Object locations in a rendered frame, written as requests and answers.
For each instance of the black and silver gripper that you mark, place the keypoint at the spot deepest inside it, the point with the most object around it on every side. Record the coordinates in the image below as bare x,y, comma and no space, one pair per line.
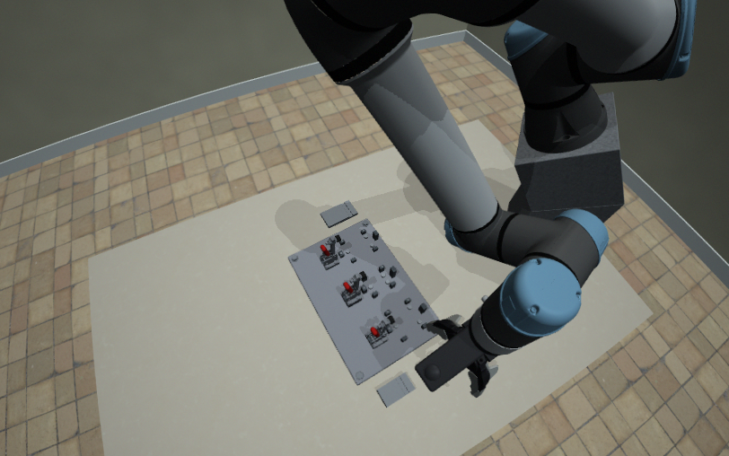
479,372

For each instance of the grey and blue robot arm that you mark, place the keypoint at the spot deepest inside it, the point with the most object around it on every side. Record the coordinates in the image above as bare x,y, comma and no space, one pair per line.
612,41

